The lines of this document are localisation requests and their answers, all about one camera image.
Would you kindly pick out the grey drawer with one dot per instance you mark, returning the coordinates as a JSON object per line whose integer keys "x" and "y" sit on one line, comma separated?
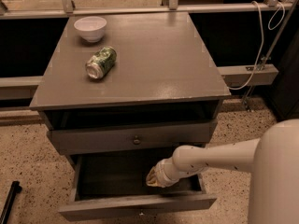
{"x": 94, "y": 140}
{"x": 113, "y": 184}

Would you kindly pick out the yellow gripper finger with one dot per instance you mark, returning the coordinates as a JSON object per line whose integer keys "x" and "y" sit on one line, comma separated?
{"x": 153, "y": 178}

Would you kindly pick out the black bar on floor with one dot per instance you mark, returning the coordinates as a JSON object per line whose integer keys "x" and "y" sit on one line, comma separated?
{"x": 14, "y": 190}

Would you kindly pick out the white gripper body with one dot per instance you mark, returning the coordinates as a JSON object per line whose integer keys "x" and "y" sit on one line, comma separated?
{"x": 161, "y": 173}

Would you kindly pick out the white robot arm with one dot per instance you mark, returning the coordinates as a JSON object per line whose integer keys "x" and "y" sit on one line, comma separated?
{"x": 272, "y": 160}

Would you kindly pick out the grey drawer cabinet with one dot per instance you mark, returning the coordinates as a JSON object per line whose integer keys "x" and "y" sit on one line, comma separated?
{"x": 83, "y": 116}

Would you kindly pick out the dark cabinet at right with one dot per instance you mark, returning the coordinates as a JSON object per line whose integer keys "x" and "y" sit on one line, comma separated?
{"x": 285, "y": 92}

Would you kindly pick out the green soda can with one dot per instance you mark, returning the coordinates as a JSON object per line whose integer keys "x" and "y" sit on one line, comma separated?
{"x": 101, "y": 62}

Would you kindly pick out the white ceramic bowl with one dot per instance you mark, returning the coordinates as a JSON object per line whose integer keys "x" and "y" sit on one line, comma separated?
{"x": 91, "y": 28}

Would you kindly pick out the grey top drawer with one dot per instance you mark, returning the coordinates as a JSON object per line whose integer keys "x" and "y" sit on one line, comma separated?
{"x": 94, "y": 140}

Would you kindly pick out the metal railing frame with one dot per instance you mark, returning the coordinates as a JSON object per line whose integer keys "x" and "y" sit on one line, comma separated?
{"x": 140, "y": 6}

